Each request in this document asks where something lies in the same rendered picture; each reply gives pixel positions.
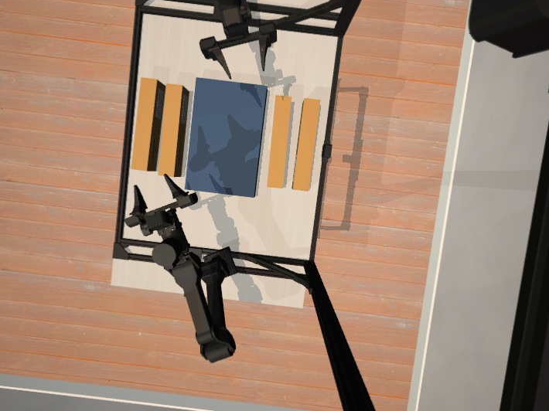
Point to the blue raised platform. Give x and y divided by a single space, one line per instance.
225 137

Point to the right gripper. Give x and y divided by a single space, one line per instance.
234 38

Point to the brown cardboard carton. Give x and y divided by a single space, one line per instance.
279 141
306 144
173 130
148 125

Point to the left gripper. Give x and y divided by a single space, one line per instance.
140 206

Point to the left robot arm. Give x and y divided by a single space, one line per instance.
185 267

